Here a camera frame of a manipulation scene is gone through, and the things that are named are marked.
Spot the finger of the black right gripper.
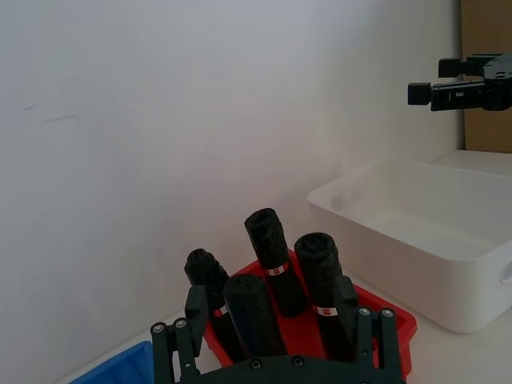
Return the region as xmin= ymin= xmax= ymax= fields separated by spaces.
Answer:
xmin=407 ymin=78 xmax=487 ymax=113
xmin=438 ymin=52 xmax=499 ymax=80

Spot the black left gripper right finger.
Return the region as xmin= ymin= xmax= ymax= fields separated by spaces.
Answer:
xmin=334 ymin=274 xmax=402 ymax=379

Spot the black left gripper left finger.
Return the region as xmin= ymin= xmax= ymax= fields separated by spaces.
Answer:
xmin=150 ymin=284 xmax=209 ymax=384

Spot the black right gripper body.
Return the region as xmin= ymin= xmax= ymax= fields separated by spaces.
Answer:
xmin=482 ymin=54 xmax=512 ymax=112

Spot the black bag roll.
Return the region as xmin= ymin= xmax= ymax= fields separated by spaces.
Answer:
xmin=222 ymin=274 xmax=289 ymax=360
xmin=294 ymin=233 xmax=358 ymax=364
xmin=244 ymin=207 xmax=310 ymax=318
xmin=183 ymin=247 xmax=245 ymax=363

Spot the red plastic tray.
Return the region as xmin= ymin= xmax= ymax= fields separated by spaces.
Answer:
xmin=202 ymin=247 xmax=418 ymax=381

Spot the brown board panel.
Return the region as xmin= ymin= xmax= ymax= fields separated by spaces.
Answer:
xmin=458 ymin=0 xmax=512 ymax=154

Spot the white plastic bin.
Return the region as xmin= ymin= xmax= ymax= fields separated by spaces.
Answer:
xmin=306 ymin=158 xmax=512 ymax=334

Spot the blue plastic bin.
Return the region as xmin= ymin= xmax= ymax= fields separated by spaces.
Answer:
xmin=70 ymin=340 xmax=155 ymax=384

